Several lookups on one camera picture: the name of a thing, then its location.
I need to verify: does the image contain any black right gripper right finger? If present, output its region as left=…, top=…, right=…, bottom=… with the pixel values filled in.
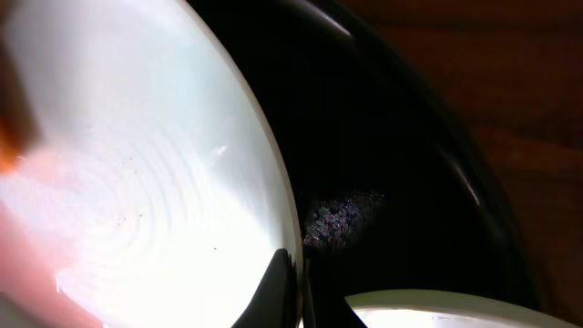
left=302, top=258, right=366, bottom=328

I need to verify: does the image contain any orange green scrub sponge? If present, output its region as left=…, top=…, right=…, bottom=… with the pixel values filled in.
left=1, top=46, right=37, bottom=174

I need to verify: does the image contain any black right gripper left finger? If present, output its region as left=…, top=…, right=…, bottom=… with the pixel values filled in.
left=232, top=249, right=297, bottom=328

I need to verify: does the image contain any light green plate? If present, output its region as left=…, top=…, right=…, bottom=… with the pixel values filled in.
left=1, top=0, right=302, bottom=327

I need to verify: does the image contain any black round tray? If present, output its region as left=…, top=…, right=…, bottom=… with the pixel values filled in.
left=192, top=1, right=540, bottom=312

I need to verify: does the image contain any yellow plate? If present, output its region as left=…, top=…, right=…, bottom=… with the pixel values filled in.
left=345, top=290, right=578, bottom=328

